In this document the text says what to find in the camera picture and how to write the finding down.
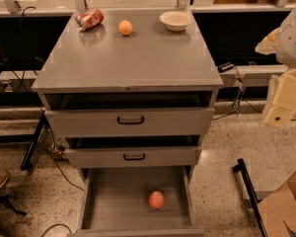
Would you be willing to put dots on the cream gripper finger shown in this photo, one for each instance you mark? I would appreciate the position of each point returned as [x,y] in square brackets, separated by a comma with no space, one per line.
[280,106]
[268,45]

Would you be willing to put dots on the red apple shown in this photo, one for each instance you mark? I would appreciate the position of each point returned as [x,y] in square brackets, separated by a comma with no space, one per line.
[156,200]

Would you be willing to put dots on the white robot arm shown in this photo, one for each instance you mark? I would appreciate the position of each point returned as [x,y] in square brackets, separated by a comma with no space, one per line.
[286,44]

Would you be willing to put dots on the grey drawer cabinet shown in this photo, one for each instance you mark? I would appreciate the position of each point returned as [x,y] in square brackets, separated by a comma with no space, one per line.
[152,68]

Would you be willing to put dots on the grey middle drawer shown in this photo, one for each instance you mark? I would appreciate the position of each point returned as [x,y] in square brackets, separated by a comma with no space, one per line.
[133,157]

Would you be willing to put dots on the grey drawer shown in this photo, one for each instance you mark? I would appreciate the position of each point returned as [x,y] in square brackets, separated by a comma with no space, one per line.
[119,123]
[133,157]
[116,204]

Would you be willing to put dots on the grey top drawer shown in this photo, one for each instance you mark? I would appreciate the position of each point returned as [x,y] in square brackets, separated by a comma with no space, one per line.
[119,123]

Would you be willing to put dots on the grey bottom drawer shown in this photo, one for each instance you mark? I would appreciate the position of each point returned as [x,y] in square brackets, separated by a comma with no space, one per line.
[116,204]

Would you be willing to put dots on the black power adapter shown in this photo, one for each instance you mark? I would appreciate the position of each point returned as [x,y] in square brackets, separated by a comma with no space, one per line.
[225,67]

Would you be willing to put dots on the black metal stand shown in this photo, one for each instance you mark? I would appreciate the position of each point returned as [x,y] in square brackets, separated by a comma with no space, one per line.
[242,168]

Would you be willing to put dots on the white bowl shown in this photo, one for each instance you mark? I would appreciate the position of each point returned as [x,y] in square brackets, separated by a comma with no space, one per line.
[176,21]

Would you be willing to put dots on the cardboard box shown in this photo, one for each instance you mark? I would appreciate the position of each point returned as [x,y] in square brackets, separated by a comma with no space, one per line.
[278,210]

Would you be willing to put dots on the orange fruit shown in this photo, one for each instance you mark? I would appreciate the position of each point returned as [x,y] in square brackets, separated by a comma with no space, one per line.
[125,28]

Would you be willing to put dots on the red soda can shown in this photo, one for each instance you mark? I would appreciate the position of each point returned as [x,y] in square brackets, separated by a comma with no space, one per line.
[89,19]

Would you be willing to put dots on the black table leg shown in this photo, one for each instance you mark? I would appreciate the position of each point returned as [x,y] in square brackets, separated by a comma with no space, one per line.
[26,164]

